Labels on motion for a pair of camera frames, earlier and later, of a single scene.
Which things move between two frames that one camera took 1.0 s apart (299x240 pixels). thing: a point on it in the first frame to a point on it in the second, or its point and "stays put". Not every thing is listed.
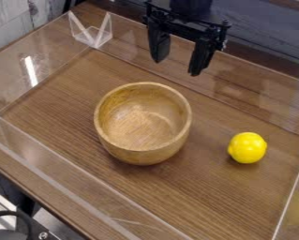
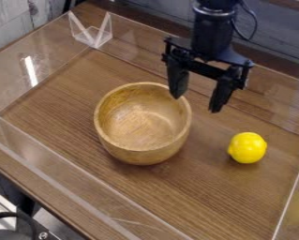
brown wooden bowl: [142, 122] stays put
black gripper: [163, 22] to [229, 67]
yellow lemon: [247, 147] stays put
